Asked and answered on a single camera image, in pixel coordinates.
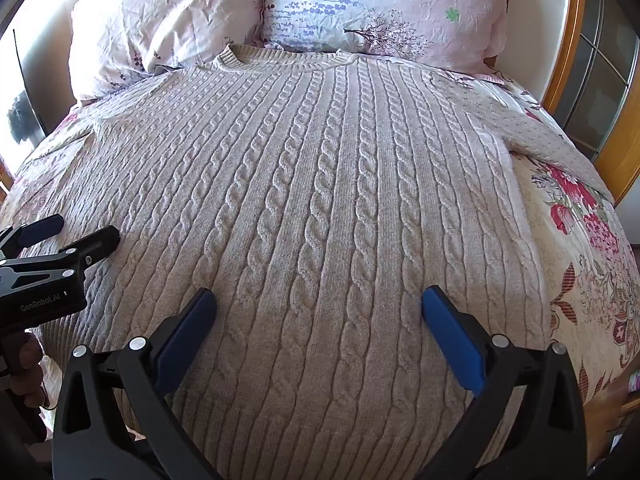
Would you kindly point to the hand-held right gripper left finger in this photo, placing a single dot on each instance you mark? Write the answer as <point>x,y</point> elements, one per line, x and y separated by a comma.
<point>185,332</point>

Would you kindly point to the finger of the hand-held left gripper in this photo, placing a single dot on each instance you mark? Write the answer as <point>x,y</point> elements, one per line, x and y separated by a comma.
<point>42,227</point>
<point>97,244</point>

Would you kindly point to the person's left hand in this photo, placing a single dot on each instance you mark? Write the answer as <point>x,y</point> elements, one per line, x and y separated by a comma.
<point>31,365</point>

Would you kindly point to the wooden glazed frame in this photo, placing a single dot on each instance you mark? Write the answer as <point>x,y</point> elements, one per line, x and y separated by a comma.
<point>572,35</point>

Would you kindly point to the cream floral bedsheet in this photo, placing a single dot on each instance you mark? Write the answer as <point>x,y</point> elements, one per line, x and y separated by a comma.
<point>575,260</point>

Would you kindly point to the pink floral pillow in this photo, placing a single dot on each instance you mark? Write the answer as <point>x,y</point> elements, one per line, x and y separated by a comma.
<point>175,15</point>

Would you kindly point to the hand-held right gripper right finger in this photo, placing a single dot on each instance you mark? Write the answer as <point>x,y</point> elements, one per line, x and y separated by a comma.
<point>450,340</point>

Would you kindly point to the dark panel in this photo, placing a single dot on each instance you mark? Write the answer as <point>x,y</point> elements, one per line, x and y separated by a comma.
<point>25,85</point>

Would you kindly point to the pink pillow with lavender print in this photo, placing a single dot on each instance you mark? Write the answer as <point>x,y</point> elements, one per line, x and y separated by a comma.
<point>390,5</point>

